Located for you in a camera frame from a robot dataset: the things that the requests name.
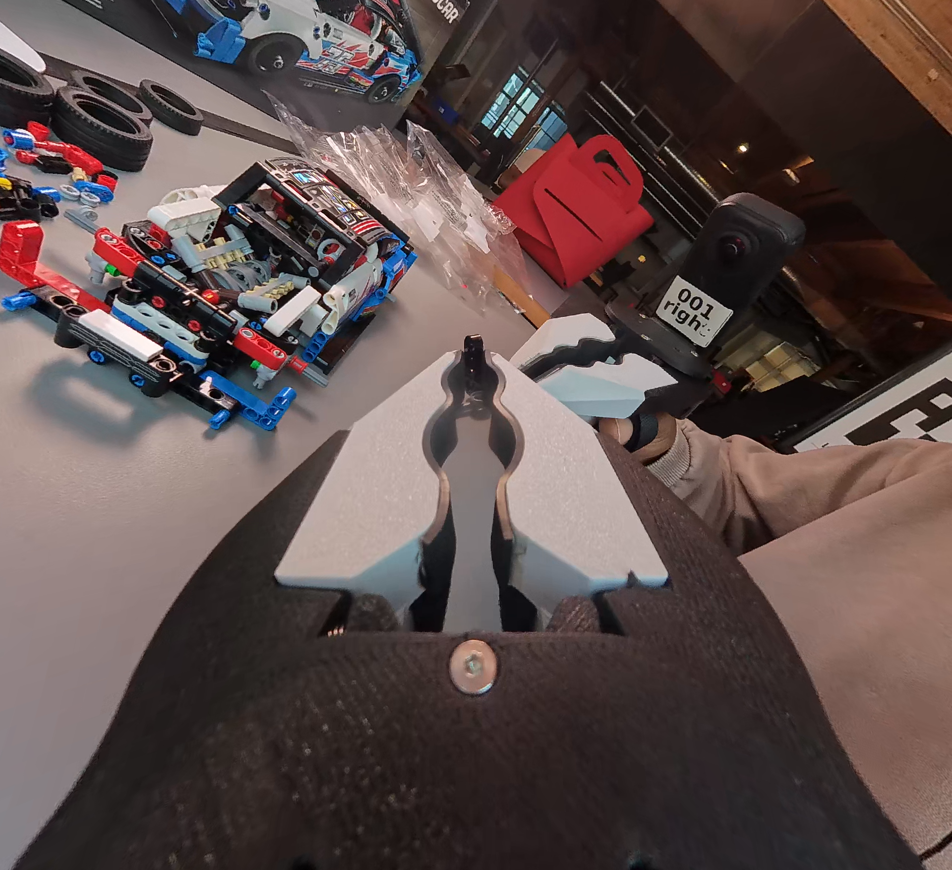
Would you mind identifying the heap of assorted loose bricks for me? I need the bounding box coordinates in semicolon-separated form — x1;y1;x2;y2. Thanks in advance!
0;120;120;220

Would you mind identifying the red felt bag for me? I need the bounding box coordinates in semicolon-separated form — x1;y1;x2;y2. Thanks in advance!
492;133;655;289

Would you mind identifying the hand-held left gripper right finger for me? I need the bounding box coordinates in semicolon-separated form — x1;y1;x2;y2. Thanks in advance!
487;353;670;596

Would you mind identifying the black white printed sign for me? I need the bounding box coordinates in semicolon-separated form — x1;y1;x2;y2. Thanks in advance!
792;357;952;454

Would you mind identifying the person's beige hoodie torso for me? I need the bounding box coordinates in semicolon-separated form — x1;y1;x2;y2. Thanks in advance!
736;498;952;856

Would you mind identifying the toy brick race car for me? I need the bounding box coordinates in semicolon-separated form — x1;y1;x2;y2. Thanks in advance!
0;157;417;432

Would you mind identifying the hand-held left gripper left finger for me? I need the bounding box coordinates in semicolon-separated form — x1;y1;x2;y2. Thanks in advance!
274;349;462;592

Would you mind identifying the white monitor base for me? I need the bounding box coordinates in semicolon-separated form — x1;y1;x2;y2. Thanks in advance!
0;22;47;71

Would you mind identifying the pile of clear plastic bags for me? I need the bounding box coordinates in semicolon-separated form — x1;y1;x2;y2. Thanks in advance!
264;92;536;313

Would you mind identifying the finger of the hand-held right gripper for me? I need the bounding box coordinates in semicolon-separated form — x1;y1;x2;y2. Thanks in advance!
512;312;620;370
541;355;679;426

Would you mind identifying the person's right forearm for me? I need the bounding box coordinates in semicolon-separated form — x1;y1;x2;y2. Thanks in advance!
643;418;952;559

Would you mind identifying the grey desk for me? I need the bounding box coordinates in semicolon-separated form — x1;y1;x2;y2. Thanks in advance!
0;0;559;864

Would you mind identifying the person's right hand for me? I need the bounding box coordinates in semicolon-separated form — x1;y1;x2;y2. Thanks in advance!
597;412;678;467

